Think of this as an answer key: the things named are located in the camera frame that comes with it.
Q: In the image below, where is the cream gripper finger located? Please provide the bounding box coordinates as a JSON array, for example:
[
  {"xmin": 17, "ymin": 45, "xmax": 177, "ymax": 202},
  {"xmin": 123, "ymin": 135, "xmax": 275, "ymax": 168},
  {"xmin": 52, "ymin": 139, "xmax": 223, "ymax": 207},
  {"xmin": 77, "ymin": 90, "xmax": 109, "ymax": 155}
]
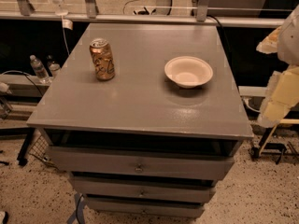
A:
[
  {"xmin": 256, "ymin": 27, "xmax": 281, "ymax": 54},
  {"xmin": 258, "ymin": 65, "xmax": 299, "ymax": 128}
]

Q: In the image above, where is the orange soda can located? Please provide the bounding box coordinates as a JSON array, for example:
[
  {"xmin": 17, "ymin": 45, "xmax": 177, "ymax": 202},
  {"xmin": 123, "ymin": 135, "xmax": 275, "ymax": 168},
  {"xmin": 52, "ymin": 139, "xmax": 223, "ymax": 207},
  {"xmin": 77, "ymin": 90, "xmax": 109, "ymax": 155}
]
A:
[{"xmin": 90, "ymin": 38, "xmax": 115, "ymax": 80}]

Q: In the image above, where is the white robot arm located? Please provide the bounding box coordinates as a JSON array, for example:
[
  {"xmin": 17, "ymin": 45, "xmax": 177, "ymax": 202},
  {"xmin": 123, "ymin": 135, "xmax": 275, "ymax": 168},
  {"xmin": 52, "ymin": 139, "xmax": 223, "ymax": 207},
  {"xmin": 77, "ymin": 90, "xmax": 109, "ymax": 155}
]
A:
[{"xmin": 256, "ymin": 6, "xmax": 299, "ymax": 128}]

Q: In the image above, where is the yellow framed cart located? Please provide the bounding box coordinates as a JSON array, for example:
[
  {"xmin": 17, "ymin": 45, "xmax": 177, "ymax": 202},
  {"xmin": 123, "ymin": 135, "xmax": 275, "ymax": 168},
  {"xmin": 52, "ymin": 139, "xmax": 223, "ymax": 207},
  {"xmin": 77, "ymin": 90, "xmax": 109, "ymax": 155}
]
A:
[{"xmin": 249, "ymin": 119, "xmax": 299, "ymax": 165}]

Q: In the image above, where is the white paper bowl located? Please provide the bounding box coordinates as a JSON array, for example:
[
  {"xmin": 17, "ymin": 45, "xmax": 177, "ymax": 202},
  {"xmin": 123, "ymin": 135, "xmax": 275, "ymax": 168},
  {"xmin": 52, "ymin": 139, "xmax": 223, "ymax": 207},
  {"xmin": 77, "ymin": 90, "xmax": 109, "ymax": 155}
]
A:
[{"xmin": 164, "ymin": 56, "xmax": 213, "ymax": 89}]

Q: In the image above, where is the grey drawer cabinet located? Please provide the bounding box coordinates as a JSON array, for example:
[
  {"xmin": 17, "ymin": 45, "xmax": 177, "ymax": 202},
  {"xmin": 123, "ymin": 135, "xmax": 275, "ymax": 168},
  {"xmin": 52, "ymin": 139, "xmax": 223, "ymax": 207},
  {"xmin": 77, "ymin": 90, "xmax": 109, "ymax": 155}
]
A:
[{"xmin": 28, "ymin": 23, "xmax": 252, "ymax": 217}]

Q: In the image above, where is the grey metal railing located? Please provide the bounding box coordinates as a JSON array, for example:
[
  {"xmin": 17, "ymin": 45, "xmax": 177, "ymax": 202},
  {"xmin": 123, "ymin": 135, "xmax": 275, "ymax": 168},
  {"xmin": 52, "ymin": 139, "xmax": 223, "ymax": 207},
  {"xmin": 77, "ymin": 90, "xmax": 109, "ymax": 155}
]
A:
[{"xmin": 0, "ymin": 0, "xmax": 298, "ymax": 28}]

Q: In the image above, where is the dark-capped water bottle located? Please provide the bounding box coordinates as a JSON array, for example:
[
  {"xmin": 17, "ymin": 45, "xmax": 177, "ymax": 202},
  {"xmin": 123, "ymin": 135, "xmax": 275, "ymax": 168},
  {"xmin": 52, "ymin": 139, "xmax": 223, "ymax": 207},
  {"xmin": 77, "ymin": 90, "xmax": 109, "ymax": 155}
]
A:
[{"xmin": 46, "ymin": 55, "xmax": 61, "ymax": 77}]

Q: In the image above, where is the white desk lamp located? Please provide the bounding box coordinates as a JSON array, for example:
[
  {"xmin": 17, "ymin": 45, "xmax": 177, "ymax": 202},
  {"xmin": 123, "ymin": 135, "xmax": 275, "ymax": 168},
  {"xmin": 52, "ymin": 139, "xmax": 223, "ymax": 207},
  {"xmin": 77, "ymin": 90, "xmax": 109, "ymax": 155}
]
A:
[{"xmin": 50, "ymin": 0, "xmax": 68, "ymax": 17}]

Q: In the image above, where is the clear water bottle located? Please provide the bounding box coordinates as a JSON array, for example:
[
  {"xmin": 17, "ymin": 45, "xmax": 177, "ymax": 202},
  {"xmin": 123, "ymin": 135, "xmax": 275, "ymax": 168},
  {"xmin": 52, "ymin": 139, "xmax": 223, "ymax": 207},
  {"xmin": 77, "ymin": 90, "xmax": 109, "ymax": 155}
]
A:
[{"xmin": 30, "ymin": 55, "xmax": 50, "ymax": 84}]

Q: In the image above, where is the wire mesh basket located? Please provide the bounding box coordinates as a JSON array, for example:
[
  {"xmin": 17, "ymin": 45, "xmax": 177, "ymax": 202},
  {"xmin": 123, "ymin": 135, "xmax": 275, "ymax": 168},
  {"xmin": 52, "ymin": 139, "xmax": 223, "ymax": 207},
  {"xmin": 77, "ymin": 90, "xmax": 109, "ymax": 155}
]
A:
[{"xmin": 29, "ymin": 135, "xmax": 51, "ymax": 165}]

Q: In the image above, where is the black power cable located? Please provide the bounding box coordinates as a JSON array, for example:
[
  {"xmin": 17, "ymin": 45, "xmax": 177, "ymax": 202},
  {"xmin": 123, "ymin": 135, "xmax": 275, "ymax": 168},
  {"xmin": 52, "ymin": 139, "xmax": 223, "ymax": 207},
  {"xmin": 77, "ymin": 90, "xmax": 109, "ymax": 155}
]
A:
[{"xmin": 0, "ymin": 69, "xmax": 45, "ymax": 97}]

